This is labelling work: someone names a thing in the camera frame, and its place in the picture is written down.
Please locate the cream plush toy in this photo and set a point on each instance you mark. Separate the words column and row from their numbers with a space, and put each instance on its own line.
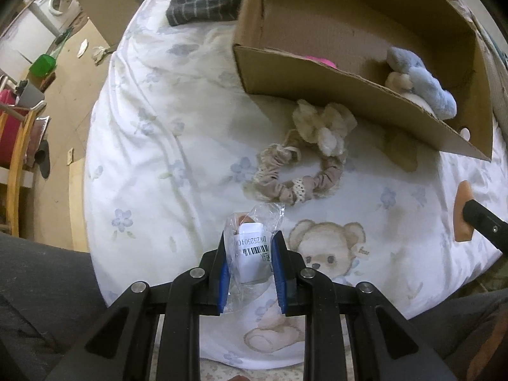
column 401, row 81

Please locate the beige ruffled scrunchie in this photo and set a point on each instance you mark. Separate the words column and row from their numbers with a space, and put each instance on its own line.
column 278, row 174

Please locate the white washing machine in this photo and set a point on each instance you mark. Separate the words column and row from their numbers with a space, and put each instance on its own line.
column 55, row 2

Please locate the brown cardboard box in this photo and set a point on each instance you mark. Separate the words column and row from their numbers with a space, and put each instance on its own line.
column 357, row 51

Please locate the pink soft item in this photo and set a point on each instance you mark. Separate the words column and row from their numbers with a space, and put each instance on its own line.
column 322, row 61

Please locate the cream fluffy scrunchie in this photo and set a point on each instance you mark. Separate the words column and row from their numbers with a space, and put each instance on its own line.
column 323, row 125

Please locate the wooden chair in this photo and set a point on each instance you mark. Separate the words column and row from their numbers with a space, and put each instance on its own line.
column 18, row 143

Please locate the person's grey trouser leg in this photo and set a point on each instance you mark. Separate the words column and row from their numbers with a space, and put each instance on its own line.
column 43, row 309

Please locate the white floral bear bedsheet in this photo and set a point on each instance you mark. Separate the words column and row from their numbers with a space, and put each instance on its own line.
column 222, row 119

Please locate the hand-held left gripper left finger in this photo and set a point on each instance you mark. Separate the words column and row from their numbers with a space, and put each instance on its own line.
column 223, row 281

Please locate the orange soft item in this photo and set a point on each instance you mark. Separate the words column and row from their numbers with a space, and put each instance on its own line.
column 462, row 216

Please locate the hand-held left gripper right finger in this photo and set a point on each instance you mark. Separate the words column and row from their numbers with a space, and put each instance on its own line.
column 280, row 281

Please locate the clear plastic bag with label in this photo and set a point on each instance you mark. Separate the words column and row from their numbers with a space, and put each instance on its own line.
column 251, row 254

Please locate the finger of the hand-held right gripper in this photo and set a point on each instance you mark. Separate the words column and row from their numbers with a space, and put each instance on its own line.
column 486, row 222

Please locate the blue plush toy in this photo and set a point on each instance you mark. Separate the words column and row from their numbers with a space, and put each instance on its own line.
column 426, row 83

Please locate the dark grey checked cloth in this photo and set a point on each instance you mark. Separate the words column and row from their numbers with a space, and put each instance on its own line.
column 202, row 4

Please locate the flat cardboard sheet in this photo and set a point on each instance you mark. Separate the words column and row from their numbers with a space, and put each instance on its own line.
column 107, row 0

